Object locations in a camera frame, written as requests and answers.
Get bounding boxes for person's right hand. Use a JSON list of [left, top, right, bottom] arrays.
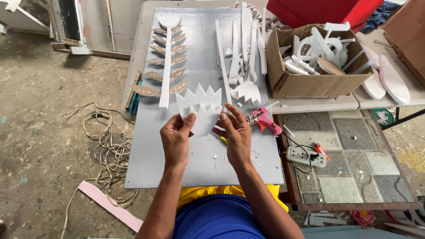
[[212, 103, 253, 168]]

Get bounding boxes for person's left hand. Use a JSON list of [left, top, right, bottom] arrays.
[[160, 112, 197, 170]]

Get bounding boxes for layered white foam tulip cutout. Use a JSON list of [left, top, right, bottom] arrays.
[[175, 83, 223, 137]]

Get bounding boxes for yellow utility cutter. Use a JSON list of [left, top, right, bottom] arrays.
[[211, 130, 229, 145]]

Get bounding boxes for pink hot glue gun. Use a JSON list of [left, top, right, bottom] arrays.
[[245, 106, 283, 136]]

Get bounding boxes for small white foam tulip cutout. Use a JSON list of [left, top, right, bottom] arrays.
[[230, 81, 262, 106]]

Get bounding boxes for yellow cloth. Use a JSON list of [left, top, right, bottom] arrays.
[[177, 184, 289, 213]]

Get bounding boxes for blue toothed tool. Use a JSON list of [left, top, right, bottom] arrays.
[[129, 80, 143, 115]]

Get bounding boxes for white power strip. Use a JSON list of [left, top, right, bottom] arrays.
[[286, 146, 328, 168]]

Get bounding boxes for white foam stem with bud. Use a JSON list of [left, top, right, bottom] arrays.
[[157, 12, 182, 109]]

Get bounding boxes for grey work board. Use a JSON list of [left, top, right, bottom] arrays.
[[124, 7, 285, 189]]

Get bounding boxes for blue shirt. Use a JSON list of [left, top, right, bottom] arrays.
[[173, 194, 267, 239]]

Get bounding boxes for orange lighter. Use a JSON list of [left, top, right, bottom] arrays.
[[314, 143, 331, 162]]

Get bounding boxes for open cardboard box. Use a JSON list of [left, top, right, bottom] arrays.
[[265, 23, 374, 99]]

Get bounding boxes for pile of white foam strips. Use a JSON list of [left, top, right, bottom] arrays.
[[214, 2, 276, 105]]

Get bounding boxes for pink foam strip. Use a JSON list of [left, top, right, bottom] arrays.
[[77, 180, 144, 233]]

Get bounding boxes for row of brown cardboard leaves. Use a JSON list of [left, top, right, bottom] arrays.
[[130, 24, 189, 97]]

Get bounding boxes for white foam scraps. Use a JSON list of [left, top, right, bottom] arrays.
[[303, 210, 348, 227]]

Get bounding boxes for heap of white foam shapes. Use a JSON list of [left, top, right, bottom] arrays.
[[279, 21, 377, 76]]

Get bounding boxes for small pink-edged foam oval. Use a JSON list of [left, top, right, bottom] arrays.
[[361, 70, 386, 100]]

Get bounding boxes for green round printed lid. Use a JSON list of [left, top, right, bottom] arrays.
[[371, 108, 395, 127]]

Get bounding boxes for pink paper flower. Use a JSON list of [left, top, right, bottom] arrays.
[[351, 209, 376, 228]]

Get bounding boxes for red box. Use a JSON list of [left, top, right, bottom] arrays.
[[266, 0, 385, 34]]

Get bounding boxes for white wooden frames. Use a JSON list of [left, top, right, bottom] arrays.
[[0, 0, 147, 61]]

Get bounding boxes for large pink-edged foam oval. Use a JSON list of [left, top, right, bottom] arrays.
[[378, 55, 411, 106]]

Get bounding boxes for blue cloth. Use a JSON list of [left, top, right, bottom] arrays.
[[360, 1, 402, 33]]

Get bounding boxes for plain brown cardboard carton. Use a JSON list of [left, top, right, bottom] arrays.
[[381, 0, 425, 88]]

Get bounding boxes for black power cable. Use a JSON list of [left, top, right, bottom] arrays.
[[280, 131, 320, 174]]

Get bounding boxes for tangled beige cord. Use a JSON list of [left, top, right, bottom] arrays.
[[60, 101, 139, 239]]

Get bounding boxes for tiled panel with rusty frame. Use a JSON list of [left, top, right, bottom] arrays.
[[273, 109, 423, 212]]

